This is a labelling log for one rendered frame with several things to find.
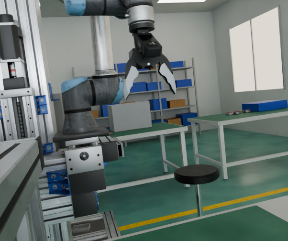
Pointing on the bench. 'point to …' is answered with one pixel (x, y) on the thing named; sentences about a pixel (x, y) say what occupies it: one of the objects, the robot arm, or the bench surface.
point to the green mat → (228, 228)
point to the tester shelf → (9, 184)
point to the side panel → (27, 226)
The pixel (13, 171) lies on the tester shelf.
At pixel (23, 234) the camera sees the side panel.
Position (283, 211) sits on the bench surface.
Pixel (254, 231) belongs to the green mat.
